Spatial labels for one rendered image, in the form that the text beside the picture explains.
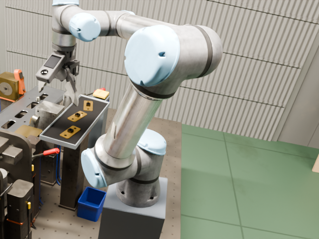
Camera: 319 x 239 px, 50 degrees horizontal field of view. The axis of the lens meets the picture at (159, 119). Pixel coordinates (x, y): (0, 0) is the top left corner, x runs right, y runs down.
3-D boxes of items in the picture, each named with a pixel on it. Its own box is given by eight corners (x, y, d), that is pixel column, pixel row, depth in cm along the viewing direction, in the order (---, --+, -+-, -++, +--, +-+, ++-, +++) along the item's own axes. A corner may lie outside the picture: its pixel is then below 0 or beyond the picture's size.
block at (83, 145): (67, 192, 165) (74, 112, 143) (83, 197, 165) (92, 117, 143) (58, 206, 157) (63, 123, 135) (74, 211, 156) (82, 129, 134)
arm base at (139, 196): (160, 181, 124) (166, 159, 119) (158, 211, 111) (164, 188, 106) (119, 173, 123) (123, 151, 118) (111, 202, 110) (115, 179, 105)
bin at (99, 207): (85, 200, 163) (86, 186, 159) (105, 206, 162) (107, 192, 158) (75, 216, 154) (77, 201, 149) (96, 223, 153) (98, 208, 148)
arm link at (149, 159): (167, 174, 112) (176, 140, 105) (134, 187, 104) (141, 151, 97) (146, 153, 119) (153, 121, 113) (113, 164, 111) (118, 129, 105)
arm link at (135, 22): (249, 29, 77) (126, 3, 111) (216, 30, 70) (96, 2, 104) (239, 79, 81) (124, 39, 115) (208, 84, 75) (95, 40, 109)
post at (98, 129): (88, 163, 187) (96, 91, 165) (101, 167, 186) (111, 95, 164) (82, 171, 180) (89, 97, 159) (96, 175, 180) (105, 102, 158)
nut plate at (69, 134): (72, 125, 132) (72, 123, 132) (80, 129, 132) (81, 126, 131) (59, 135, 125) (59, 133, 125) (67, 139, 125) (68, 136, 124)
